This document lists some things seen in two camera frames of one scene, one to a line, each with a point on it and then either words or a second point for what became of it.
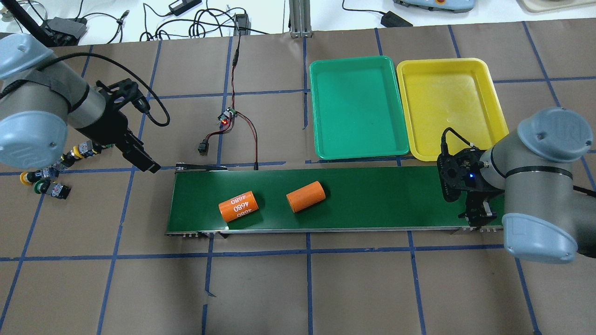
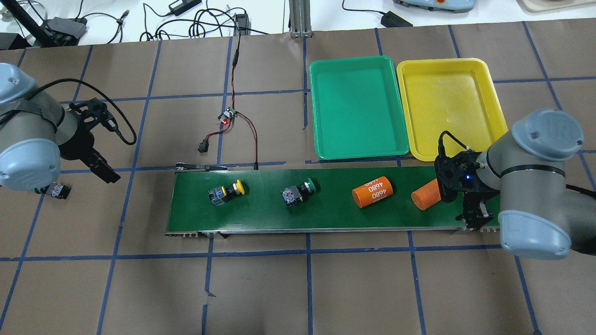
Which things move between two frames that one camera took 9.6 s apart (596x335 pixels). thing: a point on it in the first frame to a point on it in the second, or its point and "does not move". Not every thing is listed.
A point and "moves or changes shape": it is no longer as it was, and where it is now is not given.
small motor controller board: (229, 113) does not move
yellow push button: (65, 160) moves or changes shape
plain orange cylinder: (306, 196) to (427, 195)
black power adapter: (180, 6) does not move
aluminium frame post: (300, 23) does not move
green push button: (98, 149) to (293, 195)
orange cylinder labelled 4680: (238, 206) to (372, 192)
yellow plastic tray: (458, 93) does not move
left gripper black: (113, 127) to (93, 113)
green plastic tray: (356, 108) does not move
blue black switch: (58, 190) does not move
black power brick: (390, 20) does not move
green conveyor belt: (228, 199) does not move
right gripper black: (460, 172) does not move
